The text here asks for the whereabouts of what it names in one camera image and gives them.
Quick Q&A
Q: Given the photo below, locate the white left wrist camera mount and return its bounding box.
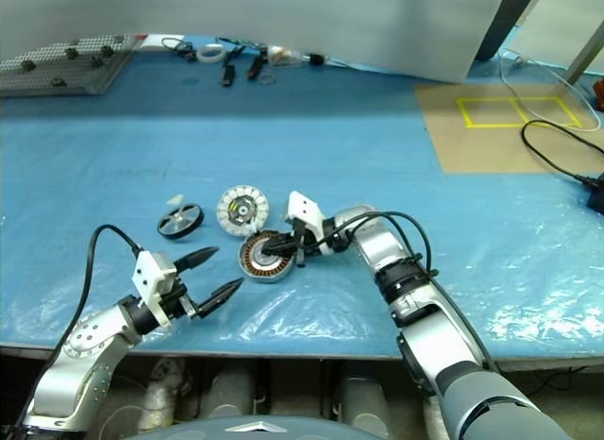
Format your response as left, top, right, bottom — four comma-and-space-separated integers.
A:
131, 249, 178, 329

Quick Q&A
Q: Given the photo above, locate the thin black looped cable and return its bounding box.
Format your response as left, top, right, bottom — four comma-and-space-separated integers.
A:
161, 36, 198, 64

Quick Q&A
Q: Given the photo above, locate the white cable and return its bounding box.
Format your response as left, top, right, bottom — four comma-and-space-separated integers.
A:
498, 50, 600, 132

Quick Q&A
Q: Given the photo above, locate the black power adapter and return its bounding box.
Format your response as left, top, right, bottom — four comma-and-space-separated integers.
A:
586, 173, 604, 210

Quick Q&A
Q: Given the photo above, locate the blue table cover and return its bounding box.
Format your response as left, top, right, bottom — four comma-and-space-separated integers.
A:
0, 32, 604, 361

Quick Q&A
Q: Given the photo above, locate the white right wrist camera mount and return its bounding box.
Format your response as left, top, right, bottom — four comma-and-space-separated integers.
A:
286, 190, 327, 237

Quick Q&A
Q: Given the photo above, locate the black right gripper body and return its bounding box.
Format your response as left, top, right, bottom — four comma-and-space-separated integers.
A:
294, 220, 327, 270

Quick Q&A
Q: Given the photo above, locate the clear plastic bag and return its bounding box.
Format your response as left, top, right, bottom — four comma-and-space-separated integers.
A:
266, 43, 306, 69

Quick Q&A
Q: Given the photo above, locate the grey rounded shape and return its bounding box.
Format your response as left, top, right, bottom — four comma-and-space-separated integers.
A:
141, 359, 190, 432
207, 364, 259, 420
337, 364, 391, 427

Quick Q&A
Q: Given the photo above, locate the black power cable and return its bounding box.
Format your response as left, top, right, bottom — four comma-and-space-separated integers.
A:
521, 119, 604, 186

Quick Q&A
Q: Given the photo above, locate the dark grey frame post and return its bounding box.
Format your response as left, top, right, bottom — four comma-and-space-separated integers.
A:
473, 0, 549, 61

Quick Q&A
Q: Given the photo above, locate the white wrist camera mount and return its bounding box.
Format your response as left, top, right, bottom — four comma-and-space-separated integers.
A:
286, 190, 327, 237
131, 249, 178, 329

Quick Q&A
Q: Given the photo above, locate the white tape ring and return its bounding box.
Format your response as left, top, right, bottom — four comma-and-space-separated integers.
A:
196, 43, 227, 63

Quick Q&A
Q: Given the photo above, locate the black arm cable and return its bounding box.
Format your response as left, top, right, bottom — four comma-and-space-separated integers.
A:
44, 224, 145, 380
316, 211, 501, 373

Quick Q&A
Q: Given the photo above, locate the grey perforated peg plate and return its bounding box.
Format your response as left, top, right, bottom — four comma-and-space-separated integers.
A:
0, 33, 136, 99

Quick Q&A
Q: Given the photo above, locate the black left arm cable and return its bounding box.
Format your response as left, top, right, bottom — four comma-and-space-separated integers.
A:
44, 224, 145, 380

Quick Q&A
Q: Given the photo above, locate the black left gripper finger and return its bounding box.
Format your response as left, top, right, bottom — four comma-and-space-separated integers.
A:
195, 277, 245, 318
174, 245, 221, 274

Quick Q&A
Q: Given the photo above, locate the white partition panel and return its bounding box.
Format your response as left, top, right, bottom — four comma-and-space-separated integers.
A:
0, 0, 510, 82

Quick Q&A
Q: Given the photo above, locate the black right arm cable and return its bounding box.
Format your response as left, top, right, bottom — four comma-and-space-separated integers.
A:
316, 211, 501, 373

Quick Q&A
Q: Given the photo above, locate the short black cable connector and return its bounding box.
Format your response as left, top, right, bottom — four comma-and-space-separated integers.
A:
247, 50, 266, 80

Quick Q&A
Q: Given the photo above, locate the silver motor stator housing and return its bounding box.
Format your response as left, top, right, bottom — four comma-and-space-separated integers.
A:
238, 229, 296, 283

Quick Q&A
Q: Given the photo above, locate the black spoked motor rotor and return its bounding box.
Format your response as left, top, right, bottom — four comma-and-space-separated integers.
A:
157, 202, 206, 241

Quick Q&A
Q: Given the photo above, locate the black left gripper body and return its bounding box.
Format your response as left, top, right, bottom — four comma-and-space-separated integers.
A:
158, 264, 199, 321

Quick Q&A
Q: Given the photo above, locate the grey metal post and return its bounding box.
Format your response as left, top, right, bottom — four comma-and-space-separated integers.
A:
563, 22, 604, 85

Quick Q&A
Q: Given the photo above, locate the brown cardboard mat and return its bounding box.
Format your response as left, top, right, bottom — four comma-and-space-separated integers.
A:
414, 83, 604, 175

